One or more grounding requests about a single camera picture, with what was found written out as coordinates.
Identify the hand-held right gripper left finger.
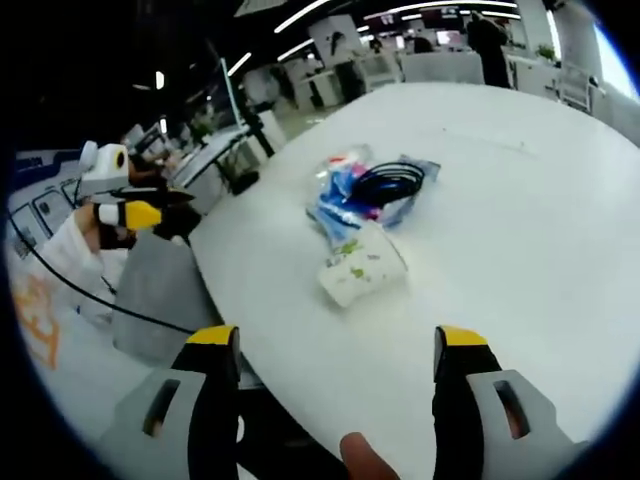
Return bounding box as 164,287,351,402
97,324,242,480

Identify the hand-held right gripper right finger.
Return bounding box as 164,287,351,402
432,324,592,480

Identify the white green-print paper cup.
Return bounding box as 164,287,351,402
318,222,408,308

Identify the blue and white packet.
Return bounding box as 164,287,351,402
304,143,394,239

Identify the black cable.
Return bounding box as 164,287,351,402
349,154,442,230
6,208,197,335

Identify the person's right hand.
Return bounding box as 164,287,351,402
339,432,401,480

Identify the grey chair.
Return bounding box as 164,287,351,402
111,231,224,362

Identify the black stand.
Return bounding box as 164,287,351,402
243,105,277,157

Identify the white table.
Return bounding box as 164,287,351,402
188,82,637,480

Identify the white display board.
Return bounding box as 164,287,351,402
308,13,362,69

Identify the white chair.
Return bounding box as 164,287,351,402
558,65,595,112

